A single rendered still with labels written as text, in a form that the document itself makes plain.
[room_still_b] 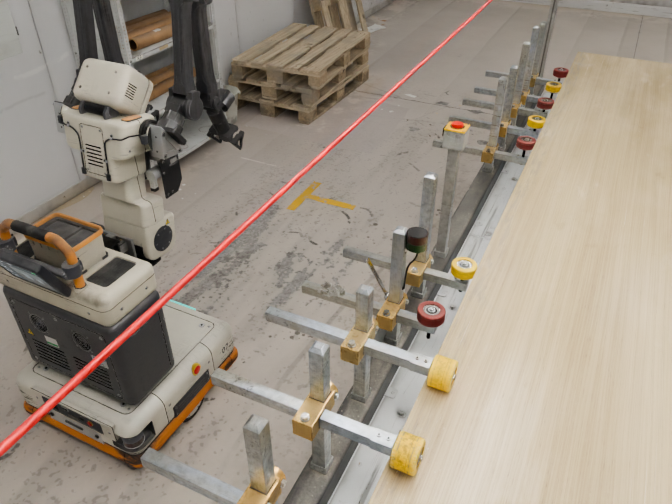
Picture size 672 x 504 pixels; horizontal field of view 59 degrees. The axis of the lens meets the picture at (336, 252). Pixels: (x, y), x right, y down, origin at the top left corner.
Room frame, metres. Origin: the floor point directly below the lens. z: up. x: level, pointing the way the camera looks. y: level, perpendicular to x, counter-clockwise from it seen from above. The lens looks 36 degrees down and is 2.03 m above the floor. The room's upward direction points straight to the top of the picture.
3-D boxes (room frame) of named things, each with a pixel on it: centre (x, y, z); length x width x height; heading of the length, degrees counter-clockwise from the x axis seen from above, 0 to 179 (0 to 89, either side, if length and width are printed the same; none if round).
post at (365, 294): (1.13, -0.07, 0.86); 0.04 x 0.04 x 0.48; 64
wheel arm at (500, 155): (2.46, -0.66, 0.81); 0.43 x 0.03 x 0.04; 64
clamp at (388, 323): (1.33, -0.17, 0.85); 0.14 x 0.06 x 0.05; 154
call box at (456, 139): (1.81, -0.40, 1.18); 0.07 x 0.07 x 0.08; 64
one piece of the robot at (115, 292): (1.66, 0.90, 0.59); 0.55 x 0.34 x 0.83; 64
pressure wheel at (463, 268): (1.48, -0.40, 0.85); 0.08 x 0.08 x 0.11
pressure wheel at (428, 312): (1.26, -0.27, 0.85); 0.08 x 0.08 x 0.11
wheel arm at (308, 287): (1.35, -0.09, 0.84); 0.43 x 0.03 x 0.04; 64
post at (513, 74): (2.70, -0.83, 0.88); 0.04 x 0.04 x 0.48; 64
